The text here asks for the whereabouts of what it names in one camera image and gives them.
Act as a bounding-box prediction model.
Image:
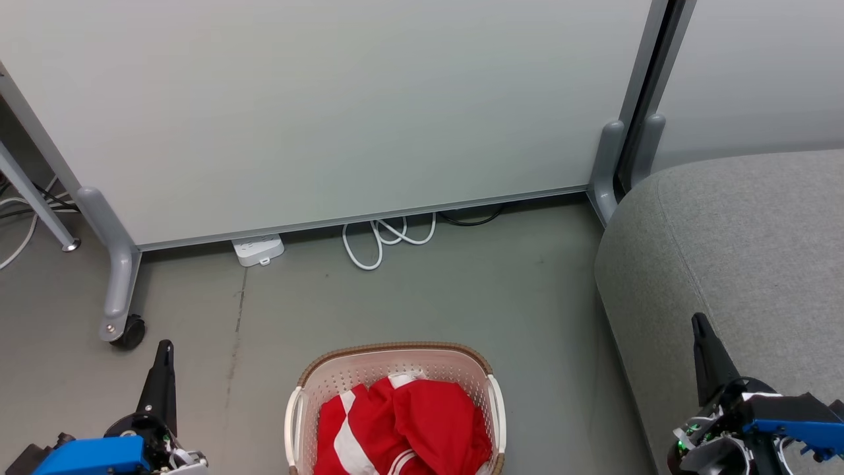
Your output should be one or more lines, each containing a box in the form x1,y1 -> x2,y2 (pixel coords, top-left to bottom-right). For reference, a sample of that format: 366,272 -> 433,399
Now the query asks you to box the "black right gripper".
667,313 -> 787,475

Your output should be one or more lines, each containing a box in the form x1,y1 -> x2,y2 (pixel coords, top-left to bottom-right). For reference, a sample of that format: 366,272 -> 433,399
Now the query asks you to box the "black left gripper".
104,340 -> 209,475

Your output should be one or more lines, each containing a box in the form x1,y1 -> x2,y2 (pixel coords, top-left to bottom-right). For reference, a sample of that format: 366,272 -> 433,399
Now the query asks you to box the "red and white garment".
315,372 -> 495,475

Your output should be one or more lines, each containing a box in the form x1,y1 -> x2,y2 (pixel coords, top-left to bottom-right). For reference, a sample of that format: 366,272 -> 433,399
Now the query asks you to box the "grey fabric sofa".
593,149 -> 844,475

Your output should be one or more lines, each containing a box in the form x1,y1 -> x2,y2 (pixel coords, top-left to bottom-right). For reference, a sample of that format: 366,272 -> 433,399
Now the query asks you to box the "black caster wheel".
109,315 -> 147,351

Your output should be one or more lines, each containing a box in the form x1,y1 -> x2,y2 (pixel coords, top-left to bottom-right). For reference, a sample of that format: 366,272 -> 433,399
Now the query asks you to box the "long grey partition foot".
76,187 -> 143,343

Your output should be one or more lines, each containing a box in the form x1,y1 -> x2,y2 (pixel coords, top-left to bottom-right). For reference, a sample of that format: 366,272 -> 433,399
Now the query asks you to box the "white power strip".
231,234 -> 286,268

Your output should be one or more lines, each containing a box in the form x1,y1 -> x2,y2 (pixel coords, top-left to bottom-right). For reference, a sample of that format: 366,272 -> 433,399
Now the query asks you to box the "short grey partition foot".
630,113 -> 667,192
588,120 -> 626,228

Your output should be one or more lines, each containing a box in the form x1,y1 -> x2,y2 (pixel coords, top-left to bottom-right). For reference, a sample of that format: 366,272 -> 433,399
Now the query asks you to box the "grey metal table leg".
0,141 -> 82,253

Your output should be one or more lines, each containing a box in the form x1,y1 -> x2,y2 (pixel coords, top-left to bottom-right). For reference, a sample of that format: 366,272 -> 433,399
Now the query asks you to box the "white laundry basket brown rim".
284,341 -> 508,475

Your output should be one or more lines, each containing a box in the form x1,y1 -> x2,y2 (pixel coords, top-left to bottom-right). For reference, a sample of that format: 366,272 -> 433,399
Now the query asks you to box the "narrow white partition panel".
618,0 -> 844,193

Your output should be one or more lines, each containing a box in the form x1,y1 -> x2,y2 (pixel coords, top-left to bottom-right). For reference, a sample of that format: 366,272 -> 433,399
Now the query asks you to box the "large white partition panel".
0,0 -> 655,252

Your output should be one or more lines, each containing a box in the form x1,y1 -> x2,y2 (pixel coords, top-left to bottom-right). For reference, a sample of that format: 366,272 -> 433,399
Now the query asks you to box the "blue left camera mount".
31,435 -> 152,475

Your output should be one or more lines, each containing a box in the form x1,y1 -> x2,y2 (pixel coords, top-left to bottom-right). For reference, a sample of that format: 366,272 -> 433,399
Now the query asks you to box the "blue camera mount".
31,435 -> 152,475
742,414 -> 844,463

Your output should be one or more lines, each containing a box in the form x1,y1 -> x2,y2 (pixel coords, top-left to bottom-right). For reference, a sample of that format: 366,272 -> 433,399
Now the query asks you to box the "blue right camera mount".
742,414 -> 844,463

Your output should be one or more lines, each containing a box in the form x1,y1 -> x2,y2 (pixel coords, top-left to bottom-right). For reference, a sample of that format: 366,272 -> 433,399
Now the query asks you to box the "thin white floor cable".
0,175 -> 61,272

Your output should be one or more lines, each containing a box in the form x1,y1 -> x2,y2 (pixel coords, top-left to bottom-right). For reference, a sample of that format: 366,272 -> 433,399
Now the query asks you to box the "black floor cable bundle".
0,179 -> 80,216

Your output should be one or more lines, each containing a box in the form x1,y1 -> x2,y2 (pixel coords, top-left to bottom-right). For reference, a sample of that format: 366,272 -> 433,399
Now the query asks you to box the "looped white power cable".
341,212 -> 438,272

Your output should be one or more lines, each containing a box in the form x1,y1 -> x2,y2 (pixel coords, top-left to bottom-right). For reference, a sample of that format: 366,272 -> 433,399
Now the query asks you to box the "looped black cable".
438,204 -> 506,228

